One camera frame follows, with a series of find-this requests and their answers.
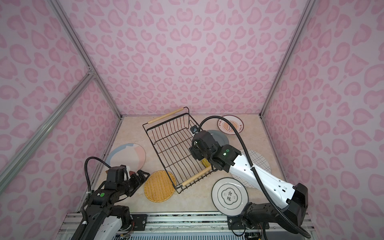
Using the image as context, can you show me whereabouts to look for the white plate orange sunburst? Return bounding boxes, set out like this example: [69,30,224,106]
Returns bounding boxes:
[218,115,245,135]

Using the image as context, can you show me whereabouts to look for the aluminium frame strut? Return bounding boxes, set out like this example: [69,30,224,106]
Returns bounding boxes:
[1,71,95,193]

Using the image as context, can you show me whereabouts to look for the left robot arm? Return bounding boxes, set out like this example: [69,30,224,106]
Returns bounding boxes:
[72,165,151,240]

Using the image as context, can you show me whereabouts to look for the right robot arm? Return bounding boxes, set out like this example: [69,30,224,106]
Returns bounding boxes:
[189,131,310,238]

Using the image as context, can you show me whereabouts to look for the yellow-green woven plate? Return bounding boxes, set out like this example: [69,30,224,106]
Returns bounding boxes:
[201,158,211,168]

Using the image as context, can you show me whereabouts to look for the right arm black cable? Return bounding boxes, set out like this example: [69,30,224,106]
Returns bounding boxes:
[197,115,312,239]

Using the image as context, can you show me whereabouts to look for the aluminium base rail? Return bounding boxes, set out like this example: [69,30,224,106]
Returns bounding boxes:
[55,209,319,240]

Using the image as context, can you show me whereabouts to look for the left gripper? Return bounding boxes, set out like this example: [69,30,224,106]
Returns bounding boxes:
[118,169,150,196]

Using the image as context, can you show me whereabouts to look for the white plate black rim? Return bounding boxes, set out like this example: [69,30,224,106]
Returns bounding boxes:
[211,178,249,217]

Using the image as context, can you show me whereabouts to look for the grey-blue plate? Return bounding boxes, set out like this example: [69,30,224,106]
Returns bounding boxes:
[208,130,230,147]

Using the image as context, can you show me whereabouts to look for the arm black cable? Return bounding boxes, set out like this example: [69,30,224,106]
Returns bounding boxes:
[197,115,312,239]
[83,156,112,193]

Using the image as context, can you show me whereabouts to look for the black wire dish rack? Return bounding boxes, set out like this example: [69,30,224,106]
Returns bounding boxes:
[143,107,213,193]

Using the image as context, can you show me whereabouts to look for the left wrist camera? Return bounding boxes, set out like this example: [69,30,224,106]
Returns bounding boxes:
[124,166,131,178]

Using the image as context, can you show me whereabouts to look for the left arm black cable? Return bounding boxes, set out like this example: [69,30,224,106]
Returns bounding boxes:
[83,156,112,193]

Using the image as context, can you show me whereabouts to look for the orange woven plate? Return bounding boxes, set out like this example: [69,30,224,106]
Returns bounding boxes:
[144,170,176,203]

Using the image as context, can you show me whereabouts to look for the white grid pattern plate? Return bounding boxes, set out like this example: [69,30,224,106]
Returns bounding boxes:
[232,150,272,188]

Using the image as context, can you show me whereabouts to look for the pastel abstract pattern plate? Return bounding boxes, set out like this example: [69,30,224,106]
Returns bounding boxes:
[106,143,146,173]

